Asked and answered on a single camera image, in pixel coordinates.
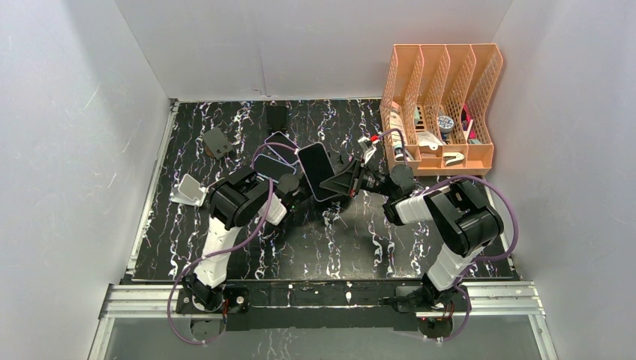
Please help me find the dark wooden phone stand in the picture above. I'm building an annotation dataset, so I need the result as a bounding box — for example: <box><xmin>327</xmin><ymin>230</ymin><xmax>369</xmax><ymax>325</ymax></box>
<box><xmin>202</xmin><ymin>127</ymin><xmax>234</xmax><ymax>160</ymax></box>

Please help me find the purple case phone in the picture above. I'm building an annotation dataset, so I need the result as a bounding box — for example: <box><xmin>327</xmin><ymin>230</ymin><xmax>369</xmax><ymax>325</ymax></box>
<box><xmin>265</xmin><ymin>131</ymin><xmax>299</xmax><ymax>166</ymax></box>

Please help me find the white flat card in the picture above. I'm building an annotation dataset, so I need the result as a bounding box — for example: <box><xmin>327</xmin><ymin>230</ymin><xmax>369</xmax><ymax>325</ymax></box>
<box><xmin>463</xmin><ymin>119</ymin><xmax>474</xmax><ymax>141</ymax></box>

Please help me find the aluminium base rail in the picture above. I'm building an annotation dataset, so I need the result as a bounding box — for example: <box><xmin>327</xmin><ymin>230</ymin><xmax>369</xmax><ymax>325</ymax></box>
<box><xmin>89</xmin><ymin>281</ymin><xmax>557</xmax><ymax>359</ymax></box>

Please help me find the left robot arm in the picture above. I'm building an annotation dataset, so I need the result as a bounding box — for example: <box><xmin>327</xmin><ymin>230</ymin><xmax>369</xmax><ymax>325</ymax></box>
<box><xmin>181</xmin><ymin>167</ymin><xmax>311</xmax><ymax>312</ymax></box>

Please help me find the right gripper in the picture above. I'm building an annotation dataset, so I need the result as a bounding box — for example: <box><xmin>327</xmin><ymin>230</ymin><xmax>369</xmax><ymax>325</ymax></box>
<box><xmin>319</xmin><ymin>156</ymin><xmax>395</xmax><ymax>198</ymax></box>

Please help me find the teal stapler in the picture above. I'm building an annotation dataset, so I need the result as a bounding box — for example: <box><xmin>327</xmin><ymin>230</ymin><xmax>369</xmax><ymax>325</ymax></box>
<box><xmin>393</xmin><ymin>144</ymin><xmax>414</xmax><ymax>161</ymax></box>

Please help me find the blue case phone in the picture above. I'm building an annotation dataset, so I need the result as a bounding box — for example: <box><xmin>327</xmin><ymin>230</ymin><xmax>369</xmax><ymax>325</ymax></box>
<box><xmin>253</xmin><ymin>154</ymin><xmax>296</xmax><ymax>183</ymax></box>

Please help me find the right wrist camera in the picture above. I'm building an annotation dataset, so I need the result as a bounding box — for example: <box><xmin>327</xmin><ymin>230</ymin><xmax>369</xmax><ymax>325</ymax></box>
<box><xmin>358</xmin><ymin>135</ymin><xmax>379</xmax><ymax>164</ymax></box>

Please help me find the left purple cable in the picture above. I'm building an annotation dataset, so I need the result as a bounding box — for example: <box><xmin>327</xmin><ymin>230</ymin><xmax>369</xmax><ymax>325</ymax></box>
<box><xmin>166</xmin><ymin>142</ymin><xmax>302</xmax><ymax>347</ymax></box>

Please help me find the white plastic packet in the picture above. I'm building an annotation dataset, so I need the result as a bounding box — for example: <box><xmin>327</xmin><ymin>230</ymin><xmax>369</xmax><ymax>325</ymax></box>
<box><xmin>416</xmin><ymin>130</ymin><xmax>444</xmax><ymax>152</ymax></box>

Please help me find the silver metal phone stand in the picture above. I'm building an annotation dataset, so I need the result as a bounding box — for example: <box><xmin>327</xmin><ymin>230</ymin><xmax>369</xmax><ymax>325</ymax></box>
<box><xmin>169</xmin><ymin>174</ymin><xmax>208</xmax><ymax>207</ymax></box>

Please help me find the pink case phone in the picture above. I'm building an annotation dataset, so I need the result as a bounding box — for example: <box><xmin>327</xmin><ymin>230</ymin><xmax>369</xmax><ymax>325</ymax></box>
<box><xmin>297</xmin><ymin>142</ymin><xmax>338</xmax><ymax>202</ymax></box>

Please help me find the orange desk file organizer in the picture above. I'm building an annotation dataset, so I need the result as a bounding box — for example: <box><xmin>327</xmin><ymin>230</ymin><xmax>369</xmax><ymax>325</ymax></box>
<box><xmin>379</xmin><ymin>43</ymin><xmax>503</xmax><ymax>176</ymax></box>

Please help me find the green tall box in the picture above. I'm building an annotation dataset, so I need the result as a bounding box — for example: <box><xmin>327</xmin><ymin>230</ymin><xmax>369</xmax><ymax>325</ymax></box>
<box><xmin>413</xmin><ymin>106</ymin><xmax>422</xmax><ymax>128</ymax></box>

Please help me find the round blue lid jar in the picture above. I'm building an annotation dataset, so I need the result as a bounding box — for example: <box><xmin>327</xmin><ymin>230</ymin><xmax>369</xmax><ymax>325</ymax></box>
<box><xmin>437</xmin><ymin>115</ymin><xmax>455</xmax><ymax>134</ymax></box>

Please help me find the white oval label pack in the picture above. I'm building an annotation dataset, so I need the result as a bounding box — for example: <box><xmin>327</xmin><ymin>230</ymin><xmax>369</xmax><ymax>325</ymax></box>
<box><xmin>389</xmin><ymin>109</ymin><xmax>406</xmax><ymax>146</ymax></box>

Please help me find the black folding phone stand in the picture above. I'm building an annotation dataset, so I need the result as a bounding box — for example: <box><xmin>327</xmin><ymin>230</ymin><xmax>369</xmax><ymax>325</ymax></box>
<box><xmin>265</xmin><ymin>105</ymin><xmax>288</xmax><ymax>134</ymax></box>

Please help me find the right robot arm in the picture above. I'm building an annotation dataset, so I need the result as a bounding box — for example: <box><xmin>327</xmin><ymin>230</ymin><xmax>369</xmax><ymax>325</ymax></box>
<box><xmin>319</xmin><ymin>160</ymin><xmax>504</xmax><ymax>313</ymax></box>

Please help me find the magenta notebook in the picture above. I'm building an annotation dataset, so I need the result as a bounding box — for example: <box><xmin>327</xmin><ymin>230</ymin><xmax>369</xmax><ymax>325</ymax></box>
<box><xmin>461</xmin><ymin>105</ymin><xmax>473</xmax><ymax>132</ymax></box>

